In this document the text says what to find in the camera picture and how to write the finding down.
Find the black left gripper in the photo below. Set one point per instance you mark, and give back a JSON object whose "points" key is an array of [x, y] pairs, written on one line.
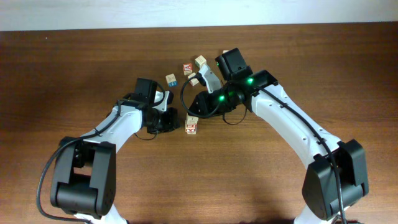
{"points": [[171, 122]]}

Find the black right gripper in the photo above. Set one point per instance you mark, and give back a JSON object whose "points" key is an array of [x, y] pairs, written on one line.
{"points": [[203, 99]]}

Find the yellow framed I block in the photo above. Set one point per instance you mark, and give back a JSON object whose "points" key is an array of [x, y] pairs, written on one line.
{"points": [[191, 120]]}

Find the elephant wooden block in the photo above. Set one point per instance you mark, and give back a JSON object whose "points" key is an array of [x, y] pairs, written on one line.
{"points": [[191, 128]]}

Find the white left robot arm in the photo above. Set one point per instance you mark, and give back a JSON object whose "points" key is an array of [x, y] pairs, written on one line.
{"points": [[84, 178]]}

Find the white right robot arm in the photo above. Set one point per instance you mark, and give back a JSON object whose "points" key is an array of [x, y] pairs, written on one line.
{"points": [[336, 172]]}

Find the plain I wooden block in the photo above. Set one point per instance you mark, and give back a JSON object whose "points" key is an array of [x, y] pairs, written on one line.
{"points": [[193, 81]]}

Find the red framed A block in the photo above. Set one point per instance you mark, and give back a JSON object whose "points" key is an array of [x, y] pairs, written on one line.
{"points": [[187, 69]]}

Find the blue framed wooden block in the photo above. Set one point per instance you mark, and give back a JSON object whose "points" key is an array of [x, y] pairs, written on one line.
{"points": [[171, 80]]}

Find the green framed wooden block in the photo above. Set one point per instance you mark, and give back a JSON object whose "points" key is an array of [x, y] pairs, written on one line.
{"points": [[200, 61]]}

